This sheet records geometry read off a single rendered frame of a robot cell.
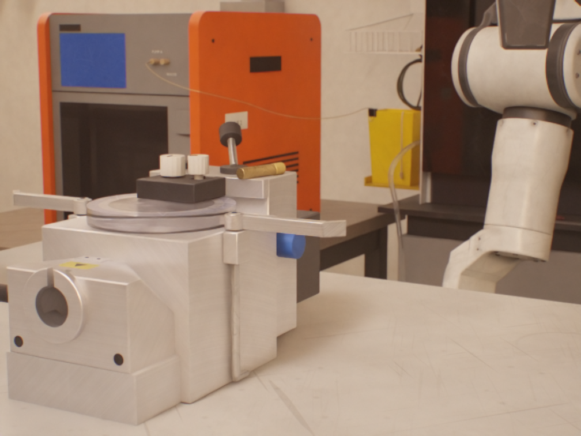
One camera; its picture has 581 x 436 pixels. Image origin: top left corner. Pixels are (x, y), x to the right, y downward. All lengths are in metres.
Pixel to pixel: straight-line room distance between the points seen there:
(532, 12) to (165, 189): 0.25
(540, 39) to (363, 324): 0.31
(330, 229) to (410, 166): 1.74
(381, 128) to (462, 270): 1.31
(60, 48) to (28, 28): 2.46
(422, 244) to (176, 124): 0.63
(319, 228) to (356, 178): 3.06
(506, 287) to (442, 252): 0.15
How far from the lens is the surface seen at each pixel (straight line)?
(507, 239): 1.02
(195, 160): 0.64
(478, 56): 1.04
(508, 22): 0.49
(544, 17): 0.49
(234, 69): 1.90
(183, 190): 0.63
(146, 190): 0.65
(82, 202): 0.66
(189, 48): 1.82
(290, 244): 0.65
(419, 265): 2.24
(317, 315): 0.77
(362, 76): 3.60
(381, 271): 2.42
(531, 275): 2.15
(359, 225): 2.23
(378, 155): 2.35
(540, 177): 1.03
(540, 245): 1.03
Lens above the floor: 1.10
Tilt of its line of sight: 10 degrees down
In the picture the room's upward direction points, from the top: straight up
